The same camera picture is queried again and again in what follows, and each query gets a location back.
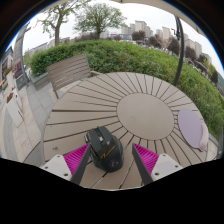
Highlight black computer mouse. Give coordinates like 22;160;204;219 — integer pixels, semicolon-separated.
84;125;125;173

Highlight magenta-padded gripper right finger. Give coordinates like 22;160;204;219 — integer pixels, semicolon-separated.
131;143;184;186

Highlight black curved umbrella pole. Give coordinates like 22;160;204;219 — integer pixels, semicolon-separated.
172;16;185;87

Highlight lavender mouse pad with wrist rest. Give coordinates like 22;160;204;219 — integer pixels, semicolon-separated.
177;108;210;153

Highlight grey slatted outdoor chair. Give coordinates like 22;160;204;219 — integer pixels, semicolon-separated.
46;54;101;99

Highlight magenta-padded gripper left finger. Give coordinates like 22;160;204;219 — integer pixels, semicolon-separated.
39;143;92;186

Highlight thin-crowned tree with bare trunk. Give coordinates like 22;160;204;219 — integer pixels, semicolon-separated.
36;0;91;47

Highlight dark metal post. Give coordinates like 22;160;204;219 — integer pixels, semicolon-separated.
18;24;33;88

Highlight bushy green tree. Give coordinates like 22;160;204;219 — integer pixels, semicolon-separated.
73;2;128;40

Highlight green hedge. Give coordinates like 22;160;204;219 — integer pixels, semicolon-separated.
29;39;224;134

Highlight group of apartment buildings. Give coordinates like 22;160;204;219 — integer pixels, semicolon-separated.
99;19;214;66

